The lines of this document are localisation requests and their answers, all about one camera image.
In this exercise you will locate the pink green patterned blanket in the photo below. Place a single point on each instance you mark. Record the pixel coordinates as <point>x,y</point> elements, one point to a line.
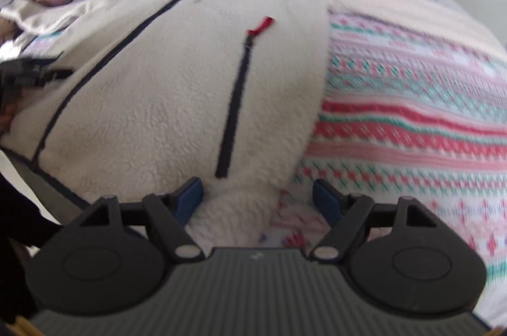
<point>396,122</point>

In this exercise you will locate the cream fleece zip jacket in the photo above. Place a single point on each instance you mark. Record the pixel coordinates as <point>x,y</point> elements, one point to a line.
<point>158,102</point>

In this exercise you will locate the dark cloth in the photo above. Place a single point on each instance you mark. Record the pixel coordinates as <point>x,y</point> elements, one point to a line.
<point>19,233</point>

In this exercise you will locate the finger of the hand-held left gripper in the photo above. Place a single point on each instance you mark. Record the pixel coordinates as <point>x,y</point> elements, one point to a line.
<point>49,76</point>
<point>27,63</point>

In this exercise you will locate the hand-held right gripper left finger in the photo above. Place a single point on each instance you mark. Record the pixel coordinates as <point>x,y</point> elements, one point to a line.
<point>190,199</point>

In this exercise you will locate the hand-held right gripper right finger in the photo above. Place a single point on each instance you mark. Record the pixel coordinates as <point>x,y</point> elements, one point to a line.
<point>326,201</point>

